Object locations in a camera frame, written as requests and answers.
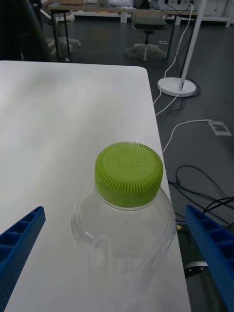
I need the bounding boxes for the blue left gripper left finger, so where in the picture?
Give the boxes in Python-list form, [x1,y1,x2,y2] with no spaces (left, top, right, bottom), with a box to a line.
[0,206,46,312]

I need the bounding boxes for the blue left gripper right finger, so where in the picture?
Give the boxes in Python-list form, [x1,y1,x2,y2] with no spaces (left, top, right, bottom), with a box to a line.
[184,205,234,312]

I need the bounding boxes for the clear bottle with green cap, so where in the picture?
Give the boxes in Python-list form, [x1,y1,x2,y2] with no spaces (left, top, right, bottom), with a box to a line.
[70,141,178,281]

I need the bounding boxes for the white floor lamp stand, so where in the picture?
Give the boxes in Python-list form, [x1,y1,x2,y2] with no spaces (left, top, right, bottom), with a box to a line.
[156,0,204,98]

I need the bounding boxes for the white-based stool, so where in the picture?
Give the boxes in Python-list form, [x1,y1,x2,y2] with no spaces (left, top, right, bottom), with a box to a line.
[39,9,82,56]

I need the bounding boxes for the dark grey pole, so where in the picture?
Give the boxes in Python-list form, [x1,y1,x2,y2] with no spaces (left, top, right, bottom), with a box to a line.
[25,0,53,61]

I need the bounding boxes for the grey-green office chair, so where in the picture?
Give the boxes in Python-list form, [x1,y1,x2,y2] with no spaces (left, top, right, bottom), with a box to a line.
[124,14,169,62]

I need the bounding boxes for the white desk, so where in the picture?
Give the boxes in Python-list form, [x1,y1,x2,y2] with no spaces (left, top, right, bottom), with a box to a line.
[150,0,234,28]

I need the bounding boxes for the wooden desk with black legs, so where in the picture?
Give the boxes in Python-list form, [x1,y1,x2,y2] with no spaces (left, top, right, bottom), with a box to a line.
[48,1,198,62]

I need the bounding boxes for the black floor cables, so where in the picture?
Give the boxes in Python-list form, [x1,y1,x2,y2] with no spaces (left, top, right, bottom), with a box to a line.
[167,165,234,226]

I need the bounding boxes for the white floor cable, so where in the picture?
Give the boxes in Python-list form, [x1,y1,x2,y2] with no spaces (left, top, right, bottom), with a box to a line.
[162,118,213,154]

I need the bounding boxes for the white lamp cable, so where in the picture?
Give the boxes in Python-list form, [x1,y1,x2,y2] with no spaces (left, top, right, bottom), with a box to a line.
[153,2,194,117]

